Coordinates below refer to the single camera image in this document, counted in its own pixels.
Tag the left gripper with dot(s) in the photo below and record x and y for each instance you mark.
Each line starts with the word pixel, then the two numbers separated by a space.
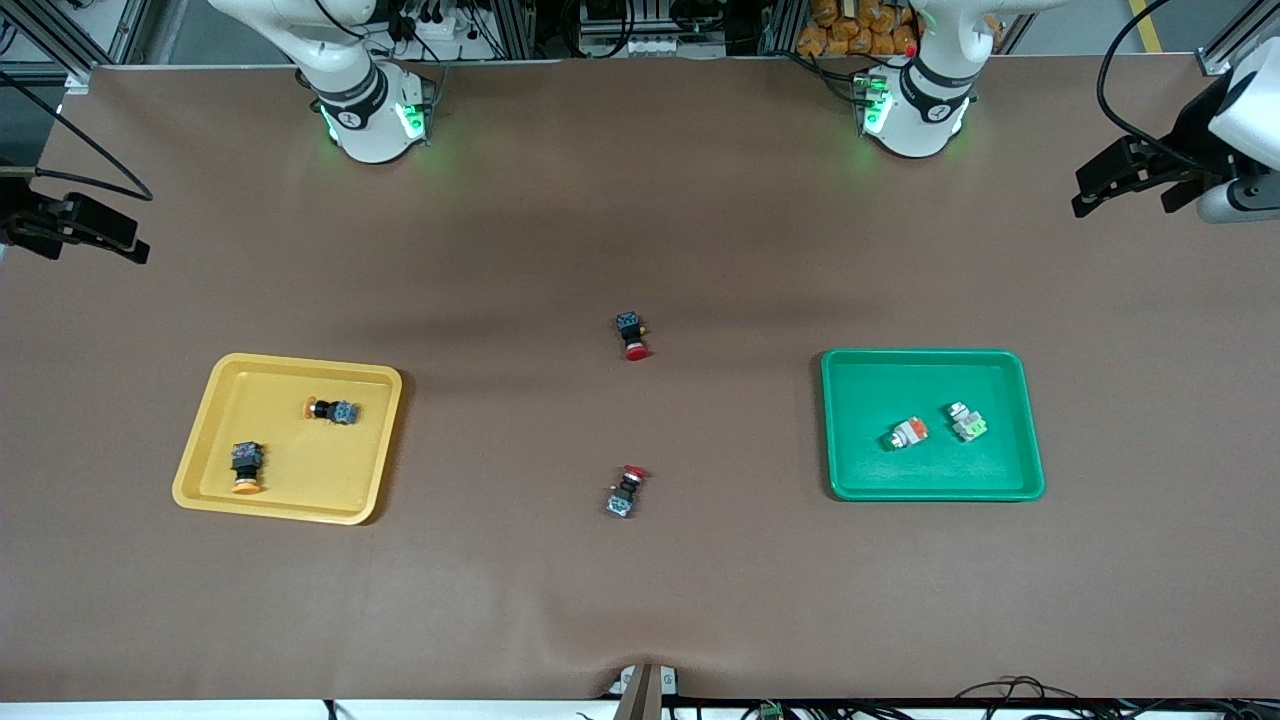
pixel 1196 132

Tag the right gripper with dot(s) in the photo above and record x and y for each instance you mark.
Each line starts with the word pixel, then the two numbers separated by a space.
pixel 22 215

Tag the yellow button dark block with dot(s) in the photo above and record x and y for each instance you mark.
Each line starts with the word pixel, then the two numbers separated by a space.
pixel 247 465

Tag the white button with green block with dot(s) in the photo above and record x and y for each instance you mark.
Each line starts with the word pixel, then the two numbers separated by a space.
pixel 968 425

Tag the yellow button bright blue block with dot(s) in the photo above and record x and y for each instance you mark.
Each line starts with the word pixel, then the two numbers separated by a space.
pixel 335 411

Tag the white button with orange block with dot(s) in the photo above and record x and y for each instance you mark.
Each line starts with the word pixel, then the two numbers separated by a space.
pixel 910 433

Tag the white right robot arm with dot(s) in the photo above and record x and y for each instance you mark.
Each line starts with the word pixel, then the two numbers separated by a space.
pixel 370 130

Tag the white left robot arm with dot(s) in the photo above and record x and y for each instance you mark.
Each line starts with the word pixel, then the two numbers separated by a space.
pixel 915 120

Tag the green plastic tray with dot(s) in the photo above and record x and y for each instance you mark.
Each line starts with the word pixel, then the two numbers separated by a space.
pixel 900 380

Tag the yellow plastic tray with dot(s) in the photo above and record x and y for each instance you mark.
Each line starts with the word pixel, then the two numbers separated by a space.
pixel 300 470

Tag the orange packaged goods pile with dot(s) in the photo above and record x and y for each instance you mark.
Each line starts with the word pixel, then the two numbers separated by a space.
pixel 850 30

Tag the white power strip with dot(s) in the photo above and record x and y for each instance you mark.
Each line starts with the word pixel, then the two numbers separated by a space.
pixel 440 35
pixel 630 46

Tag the red mushroom push button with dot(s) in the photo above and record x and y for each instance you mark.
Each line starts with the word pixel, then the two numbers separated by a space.
pixel 624 493
pixel 632 335

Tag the brown table mat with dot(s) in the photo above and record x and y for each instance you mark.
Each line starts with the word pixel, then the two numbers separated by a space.
pixel 640 600

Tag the aluminium frame profile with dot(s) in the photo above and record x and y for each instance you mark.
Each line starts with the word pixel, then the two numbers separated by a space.
pixel 90 40
pixel 1235 45

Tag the brown camera mount post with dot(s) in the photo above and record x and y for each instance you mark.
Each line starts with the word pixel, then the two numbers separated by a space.
pixel 645 695

